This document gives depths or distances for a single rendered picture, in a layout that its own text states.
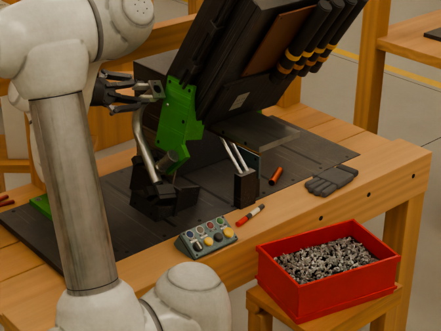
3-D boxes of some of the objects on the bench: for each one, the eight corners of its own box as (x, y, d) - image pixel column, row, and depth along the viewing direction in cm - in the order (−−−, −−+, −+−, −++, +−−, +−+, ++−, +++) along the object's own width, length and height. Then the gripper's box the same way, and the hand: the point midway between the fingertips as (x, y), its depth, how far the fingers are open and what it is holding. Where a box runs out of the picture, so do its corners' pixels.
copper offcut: (274, 186, 251) (275, 180, 250) (268, 185, 251) (268, 178, 250) (283, 173, 258) (283, 167, 257) (275, 172, 259) (276, 166, 258)
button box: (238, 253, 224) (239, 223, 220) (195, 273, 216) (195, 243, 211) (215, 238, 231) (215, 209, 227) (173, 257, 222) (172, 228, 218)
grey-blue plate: (261, 197, 245) (262, 155, 238) (256, 199, 244) (257, 157, 237) (239, 185, 251) (240, 144, 245) (235, 187, 250) (235, 146, 243)
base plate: (360, 159, 272) (361, 154, 271) (74, 286, 207) (73, 279, 206) (272, 119, 300) (272, 114, 299) (-5, 220, 236) (-5, 214, 235)
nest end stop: (167, 205, 236) (176, 197, 233) (150, 207, 232) (160, 199, 229) (165, 201, 236) (175, 193, 233) (149, 203, 232) (158, 195, 229)
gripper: (100, 113, 211) (171, 111, 227) (84, 58, 215) (155, 61, 231) (85, 125, 216) (156, 123, 232) (70, 71, 220) (140, 73, 236)
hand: (146, 92), depth 230 cm, fingers closed on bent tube, 3 cm apart
